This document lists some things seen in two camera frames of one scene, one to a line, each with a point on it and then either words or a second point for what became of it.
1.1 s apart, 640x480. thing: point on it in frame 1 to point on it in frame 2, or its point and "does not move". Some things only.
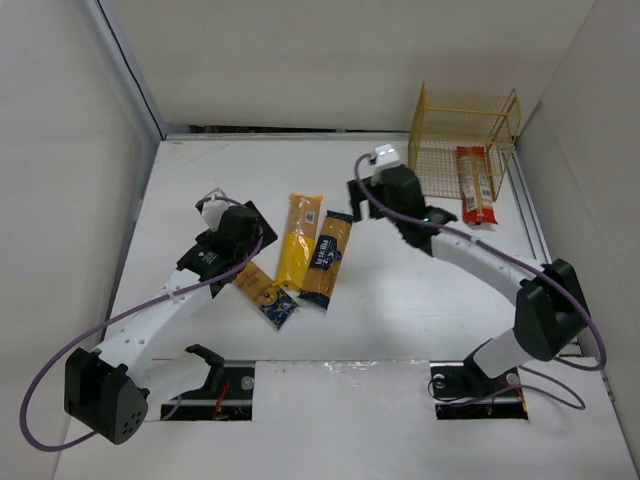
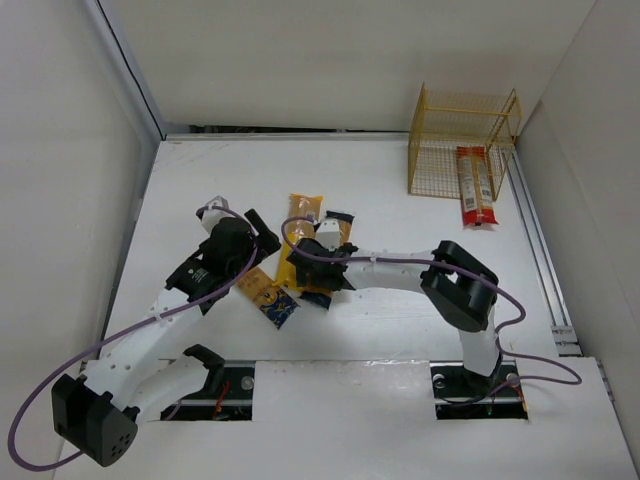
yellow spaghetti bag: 298,242 does not move
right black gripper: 364,190 to 310,267
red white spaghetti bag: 477,200 does not move
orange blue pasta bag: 274,301 does not move
